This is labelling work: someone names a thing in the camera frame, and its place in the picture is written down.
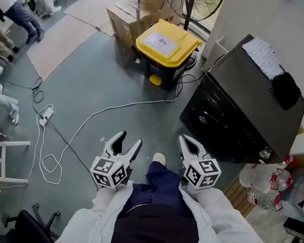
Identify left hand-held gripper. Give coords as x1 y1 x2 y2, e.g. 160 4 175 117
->
87 127 144 193

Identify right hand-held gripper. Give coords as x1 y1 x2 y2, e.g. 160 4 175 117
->
171 133 227 196

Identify round dark washing machine door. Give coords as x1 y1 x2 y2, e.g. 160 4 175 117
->
183 94 247 150

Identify person's left forearm white sleeve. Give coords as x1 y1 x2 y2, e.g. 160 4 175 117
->
52 171 136 243

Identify person's right forearm white sleeve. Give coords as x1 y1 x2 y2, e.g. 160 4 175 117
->
174 182 282 243

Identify silver washing machine knob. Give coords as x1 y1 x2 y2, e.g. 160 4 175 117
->
258 146 273 161

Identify person's white shoe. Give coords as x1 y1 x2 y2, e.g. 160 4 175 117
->
152 152 168 167

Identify person's navy trouser legs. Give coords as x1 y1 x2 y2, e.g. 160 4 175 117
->
110 156 211 243

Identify wooden slatted crate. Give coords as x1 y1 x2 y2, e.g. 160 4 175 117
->
220 173 260 219

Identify clear plastic water bottle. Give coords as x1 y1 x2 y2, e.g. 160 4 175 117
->
245 186 286 213
237 155 298 195

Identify white power strip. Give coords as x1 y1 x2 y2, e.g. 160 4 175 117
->
38 102 56 128

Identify black bin with yellow lid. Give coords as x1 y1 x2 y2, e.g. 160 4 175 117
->
129 15 206 95

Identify black pouch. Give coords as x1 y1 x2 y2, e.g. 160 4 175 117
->
267 70 304 113

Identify white quilted cloth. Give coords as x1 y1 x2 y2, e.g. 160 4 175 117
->
237 35 290 83

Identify flat cardboard sheet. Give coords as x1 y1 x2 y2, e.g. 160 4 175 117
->
22 9 101 88
61 0 130 39

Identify white wooden stool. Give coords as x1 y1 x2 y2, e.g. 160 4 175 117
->
0 127 35 189

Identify clear plastic bag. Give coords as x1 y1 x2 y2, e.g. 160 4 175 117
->
277 161 304 222

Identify large cardboard box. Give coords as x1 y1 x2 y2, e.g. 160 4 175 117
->
101 0 185 55

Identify black office chair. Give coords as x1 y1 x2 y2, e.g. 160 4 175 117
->
0 198 65 243

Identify black standing fan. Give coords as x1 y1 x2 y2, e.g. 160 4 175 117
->
150 0 226 36

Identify white power cable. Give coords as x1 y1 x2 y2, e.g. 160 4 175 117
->
27 53 204 204

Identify black cable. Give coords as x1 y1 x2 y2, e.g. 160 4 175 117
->
0 71 113 187

